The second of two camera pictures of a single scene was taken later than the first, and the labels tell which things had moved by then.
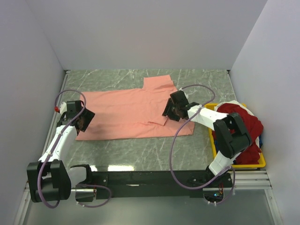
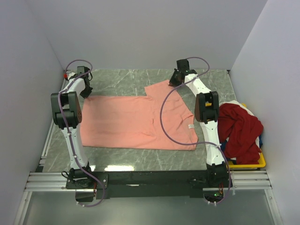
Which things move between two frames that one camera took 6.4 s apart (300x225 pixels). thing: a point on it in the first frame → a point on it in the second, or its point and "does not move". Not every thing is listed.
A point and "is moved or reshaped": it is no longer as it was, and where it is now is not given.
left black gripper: (89, 116) → (86, 94)
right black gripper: (167, 112) → (171, 82)
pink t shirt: (133, 113) is moved or reshaped
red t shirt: (254, 126) does not move
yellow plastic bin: (262, 164) does not move
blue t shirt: (260, 141) does not move
